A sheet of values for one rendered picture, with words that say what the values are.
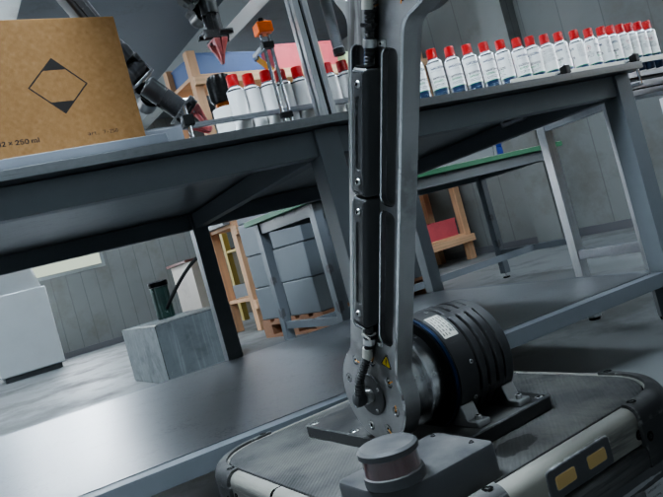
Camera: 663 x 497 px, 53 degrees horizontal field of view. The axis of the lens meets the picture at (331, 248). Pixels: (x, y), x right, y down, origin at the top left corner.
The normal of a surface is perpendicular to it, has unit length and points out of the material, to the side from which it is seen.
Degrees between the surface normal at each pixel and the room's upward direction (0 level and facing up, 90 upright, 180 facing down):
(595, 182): 90
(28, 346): 90
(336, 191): 90
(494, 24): 90
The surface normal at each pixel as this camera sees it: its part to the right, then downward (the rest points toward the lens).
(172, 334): 0.52, -0.14
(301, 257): -0.75, 0.21
